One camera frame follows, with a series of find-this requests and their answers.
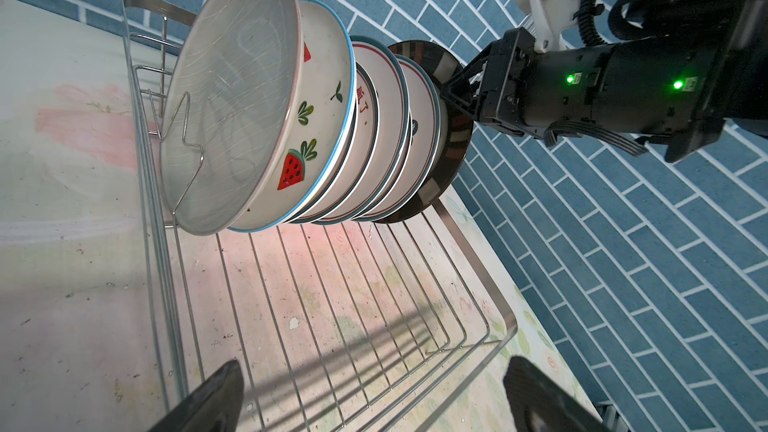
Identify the dark patterned rim plate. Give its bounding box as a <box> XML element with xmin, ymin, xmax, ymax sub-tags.
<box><xmin>375</xmin><ymin>40</ymin><xmax>474</xmax><ymax>224</ymax></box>

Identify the red rim white plate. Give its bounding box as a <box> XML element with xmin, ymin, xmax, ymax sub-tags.
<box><xmin>289</xmin><ymin>35</ymin><xmax>411</xmax><ymax>225</ymax></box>

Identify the strawberry print blue rim plate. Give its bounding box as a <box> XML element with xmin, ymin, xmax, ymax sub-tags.
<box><xmin>229</xmin><ymin>0</ymin><xmax>355</xmax><ymax>232</ymax></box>

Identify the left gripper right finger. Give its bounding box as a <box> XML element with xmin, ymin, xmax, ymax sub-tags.
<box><xmin>503</xmin><ymin>356</ymin><xmax>607</xmax><ymax>432</ymax></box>

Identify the plain grey white plate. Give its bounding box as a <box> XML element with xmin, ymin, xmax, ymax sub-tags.
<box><xmin>159</xmin><ymin>0</ymin><xmax>303</xmax><ymax>236</ymax></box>

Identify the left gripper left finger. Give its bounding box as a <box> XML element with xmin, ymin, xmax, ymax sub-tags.
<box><xmin>150</xmin><ymin>359</ymin><xmax>244</xmax><ymax>432</ymax></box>

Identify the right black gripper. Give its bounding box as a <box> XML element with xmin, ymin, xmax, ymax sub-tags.
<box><xmin>441</xmin><ymin>28</ymin><xmax>606</xmax><ymax>147</ymax></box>

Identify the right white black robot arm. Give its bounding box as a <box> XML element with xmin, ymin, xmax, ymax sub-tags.
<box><xmin>442</xmin><ymin>0</ymin><xmax>767</xmax><ymax>163</ymax></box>

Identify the silver wire dish rack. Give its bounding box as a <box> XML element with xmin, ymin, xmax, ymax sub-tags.
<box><xmin>123</xmin><ymin>24</ymin><xmax>517</xmax><ymax>431</ymax></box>

